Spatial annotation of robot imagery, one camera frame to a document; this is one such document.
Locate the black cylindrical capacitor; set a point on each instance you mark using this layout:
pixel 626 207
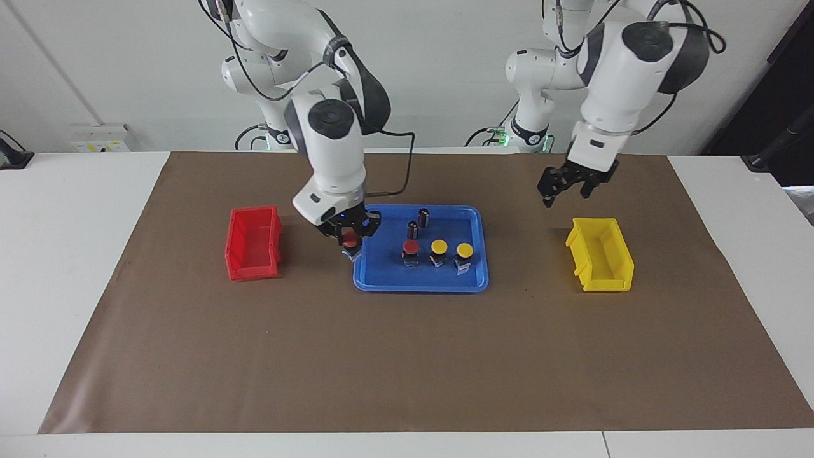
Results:
pixel 424 217
pixel 413 230

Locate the red plastic bin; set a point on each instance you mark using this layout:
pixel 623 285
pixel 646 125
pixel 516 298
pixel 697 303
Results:
pixel 254 273

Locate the white wall outlet box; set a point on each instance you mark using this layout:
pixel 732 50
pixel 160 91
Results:
pixel 98 138

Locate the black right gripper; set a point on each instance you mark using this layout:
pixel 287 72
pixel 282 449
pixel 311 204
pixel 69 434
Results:
pixel 350 221

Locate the yellow plastic bin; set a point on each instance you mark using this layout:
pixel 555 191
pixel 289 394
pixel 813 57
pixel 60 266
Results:
pixel 604 285

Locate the yellow push button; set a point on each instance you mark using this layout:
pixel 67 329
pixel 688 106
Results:
pixel 465 250
pixel 439 246

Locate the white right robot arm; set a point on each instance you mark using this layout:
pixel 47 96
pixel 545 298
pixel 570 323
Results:
pixel 331 146

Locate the brown paper mat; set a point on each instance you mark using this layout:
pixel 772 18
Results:
pixel 407 356

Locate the blue plastic tray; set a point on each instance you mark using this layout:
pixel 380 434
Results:
pixel 394 280

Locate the black device at table edge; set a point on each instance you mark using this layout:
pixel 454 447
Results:
pixel 13 158

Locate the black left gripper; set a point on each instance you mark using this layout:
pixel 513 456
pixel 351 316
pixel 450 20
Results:
pixel 588 173

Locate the red push button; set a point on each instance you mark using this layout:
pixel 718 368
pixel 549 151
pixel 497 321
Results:
pixel 350 240
pixel 411 247

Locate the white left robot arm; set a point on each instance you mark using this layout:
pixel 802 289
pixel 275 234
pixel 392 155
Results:
pixel 623 83

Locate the black stand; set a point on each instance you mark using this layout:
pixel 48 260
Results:
pixel 772 152

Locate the grey object beside table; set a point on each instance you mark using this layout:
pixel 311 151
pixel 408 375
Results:
pixel 802 203

